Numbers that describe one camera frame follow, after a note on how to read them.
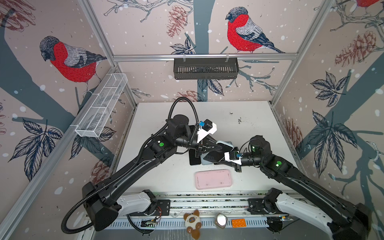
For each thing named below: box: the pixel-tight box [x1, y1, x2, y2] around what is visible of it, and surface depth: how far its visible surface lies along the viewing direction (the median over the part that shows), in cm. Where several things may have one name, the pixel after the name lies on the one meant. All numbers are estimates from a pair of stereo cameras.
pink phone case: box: [195, 169, 232, 190], surface depth 82 cm
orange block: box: [232, 218, 247, 228], surface depth 70 cm
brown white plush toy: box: [183, 209, 202, 240], surface depth 68 cm
